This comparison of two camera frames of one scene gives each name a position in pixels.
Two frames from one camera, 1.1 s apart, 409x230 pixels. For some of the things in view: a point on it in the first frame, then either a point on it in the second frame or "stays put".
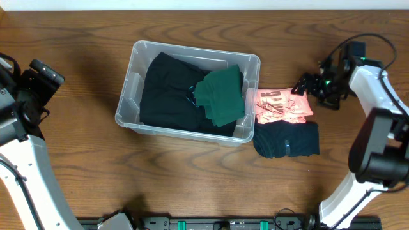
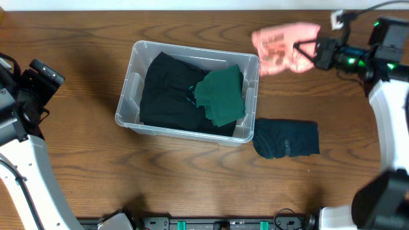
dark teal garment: (280, 139) stays put
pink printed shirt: (277, 105) -> (275, 50)
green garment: (221, 92) stays put
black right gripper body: (327, 91) -> (346, 59)
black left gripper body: (35, 84) stays put
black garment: (169, 98) stays put
